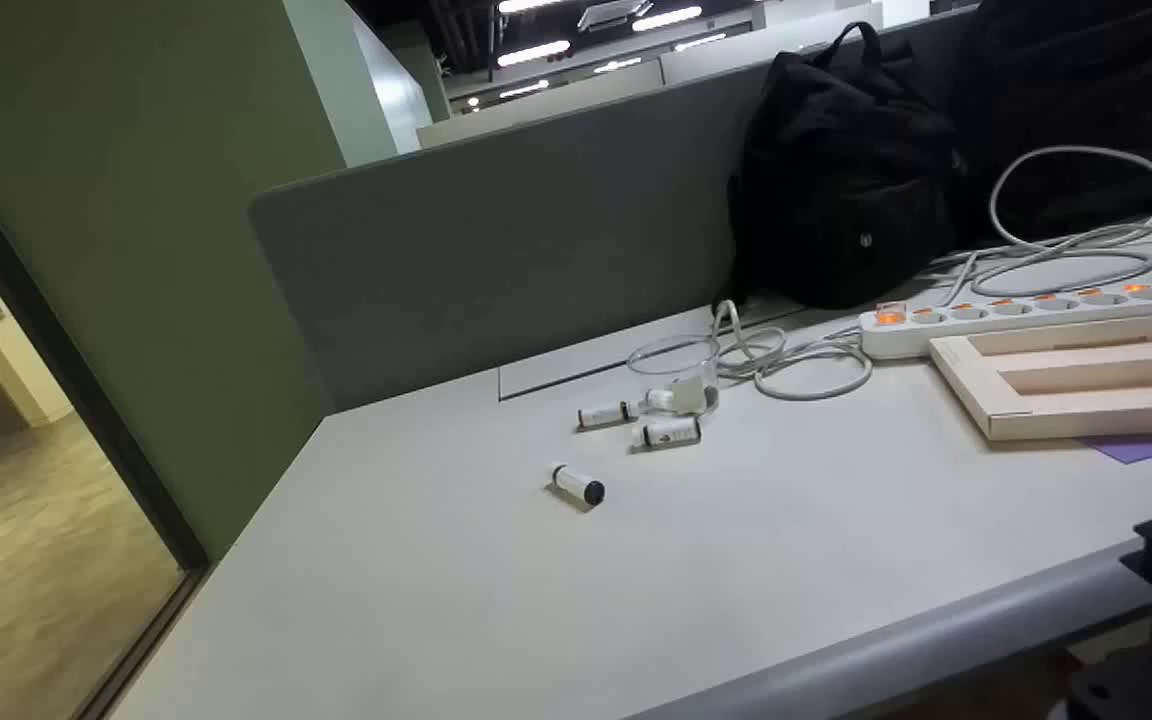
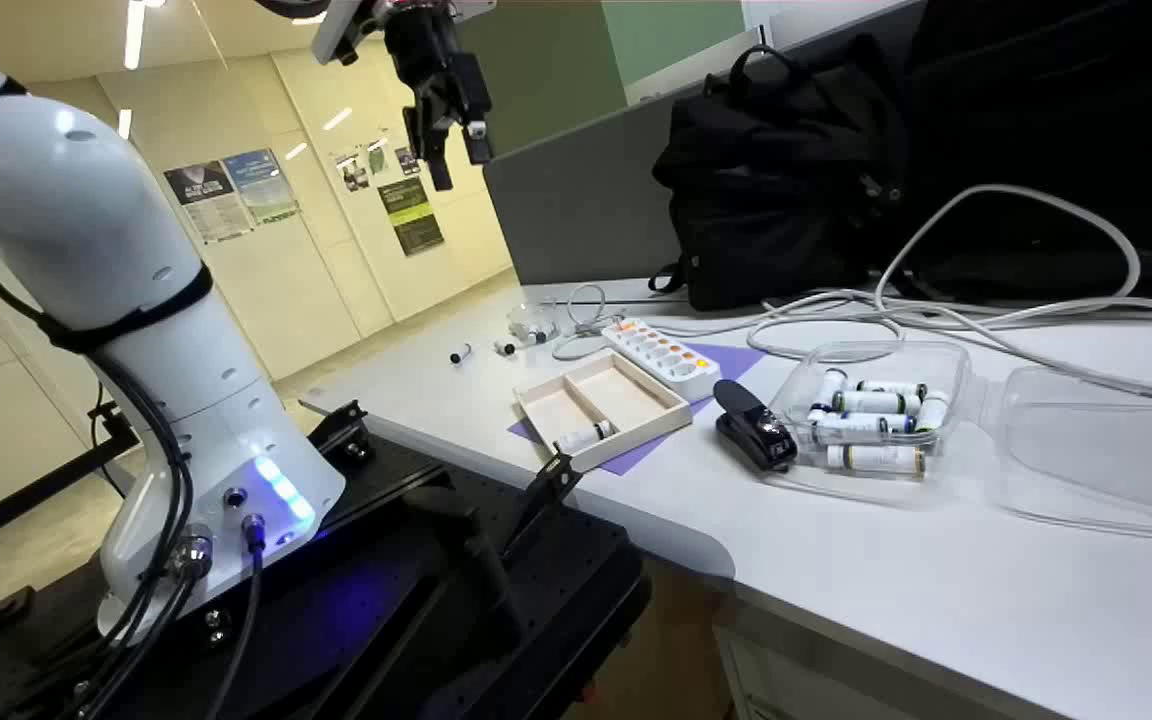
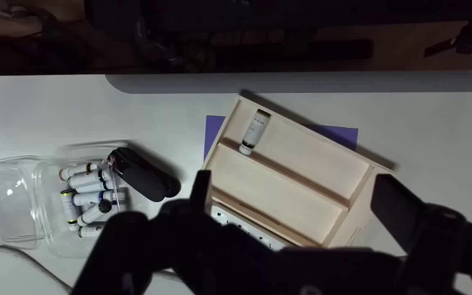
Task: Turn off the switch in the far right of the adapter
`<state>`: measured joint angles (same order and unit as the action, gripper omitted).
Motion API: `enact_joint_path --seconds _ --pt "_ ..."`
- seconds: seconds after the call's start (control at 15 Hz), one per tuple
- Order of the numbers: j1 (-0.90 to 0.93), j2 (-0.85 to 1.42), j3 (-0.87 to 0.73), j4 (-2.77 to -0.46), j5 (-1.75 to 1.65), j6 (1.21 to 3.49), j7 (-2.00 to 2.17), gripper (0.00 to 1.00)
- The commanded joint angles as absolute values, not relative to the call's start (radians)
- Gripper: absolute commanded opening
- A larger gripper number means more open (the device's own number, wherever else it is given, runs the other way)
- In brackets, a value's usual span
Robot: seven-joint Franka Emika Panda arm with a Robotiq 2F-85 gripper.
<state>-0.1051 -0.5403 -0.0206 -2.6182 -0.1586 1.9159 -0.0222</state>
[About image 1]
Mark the white cylinder black cap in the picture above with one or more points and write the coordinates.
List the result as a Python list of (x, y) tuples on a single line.
[(671, 433), (603, 415), (577, 486)]

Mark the white charger plug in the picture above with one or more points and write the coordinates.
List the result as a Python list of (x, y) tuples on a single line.
[(687, 398)]

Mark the grey desk divider panel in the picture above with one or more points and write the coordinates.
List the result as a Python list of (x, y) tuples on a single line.
[(509, 226)]

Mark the ceiling light strip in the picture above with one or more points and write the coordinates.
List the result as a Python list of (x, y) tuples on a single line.
[(532, 52), (667, 19)]

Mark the black backpack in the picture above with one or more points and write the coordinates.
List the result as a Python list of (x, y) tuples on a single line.
[(841, 173)]

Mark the white power strip orange switches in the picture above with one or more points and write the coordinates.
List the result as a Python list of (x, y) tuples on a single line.
[(1003, 316)]

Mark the large black fabric bag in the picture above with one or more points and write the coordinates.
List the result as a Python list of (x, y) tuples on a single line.
[(1068, 81)]

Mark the purple paper sheet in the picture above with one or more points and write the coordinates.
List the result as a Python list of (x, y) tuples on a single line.
[(1149, 449)]

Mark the light wooden frame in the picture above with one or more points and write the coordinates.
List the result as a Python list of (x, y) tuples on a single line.
[(1068, 386)]

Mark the black door frame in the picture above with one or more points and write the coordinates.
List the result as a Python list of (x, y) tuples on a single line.
[(69, 386)]

